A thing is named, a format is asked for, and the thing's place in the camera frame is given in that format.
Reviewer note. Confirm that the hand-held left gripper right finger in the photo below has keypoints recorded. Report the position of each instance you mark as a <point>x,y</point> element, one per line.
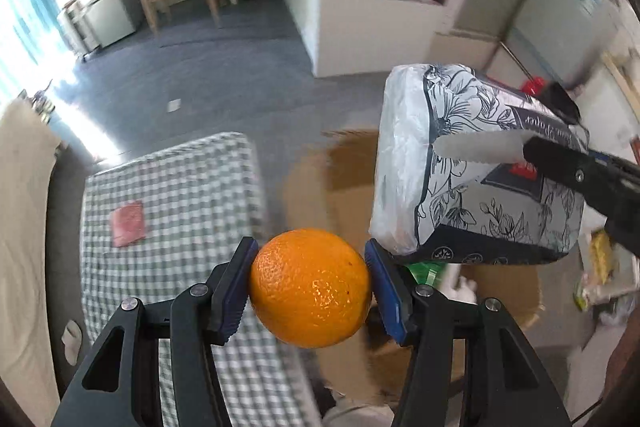
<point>385,294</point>

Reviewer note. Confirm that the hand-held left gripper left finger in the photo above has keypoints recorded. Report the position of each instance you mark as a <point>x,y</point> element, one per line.
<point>235,302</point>

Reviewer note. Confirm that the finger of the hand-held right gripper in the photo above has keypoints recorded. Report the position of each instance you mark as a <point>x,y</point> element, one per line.
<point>560,99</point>
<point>560,162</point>

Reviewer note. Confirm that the orange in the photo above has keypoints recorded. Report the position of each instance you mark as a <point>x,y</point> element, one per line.
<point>310,287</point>

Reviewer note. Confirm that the floral tissue pack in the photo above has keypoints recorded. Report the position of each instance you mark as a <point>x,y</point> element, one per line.
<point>450,197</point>

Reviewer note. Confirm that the brown cardboard box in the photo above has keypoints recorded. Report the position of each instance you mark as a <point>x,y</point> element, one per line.
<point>340,187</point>

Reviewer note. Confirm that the grey metal cabinet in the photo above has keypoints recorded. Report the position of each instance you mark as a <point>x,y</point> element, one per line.
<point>560,17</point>

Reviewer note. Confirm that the checkered tablecloth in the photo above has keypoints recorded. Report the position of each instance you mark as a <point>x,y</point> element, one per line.
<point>200,187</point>

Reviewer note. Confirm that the pink notebook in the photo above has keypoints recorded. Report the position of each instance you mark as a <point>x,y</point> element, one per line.
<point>130,224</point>

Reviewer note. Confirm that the grey slipper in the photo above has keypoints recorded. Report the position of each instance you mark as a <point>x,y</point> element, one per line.
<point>72,339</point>

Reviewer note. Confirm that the cream sofa cushion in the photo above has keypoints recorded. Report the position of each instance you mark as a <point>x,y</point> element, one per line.
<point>25,232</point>

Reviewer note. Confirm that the white cabinet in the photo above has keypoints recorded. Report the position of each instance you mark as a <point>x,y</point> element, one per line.
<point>105,12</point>

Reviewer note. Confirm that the blue striped curtain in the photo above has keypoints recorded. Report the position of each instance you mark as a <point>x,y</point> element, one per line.
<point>20,32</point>

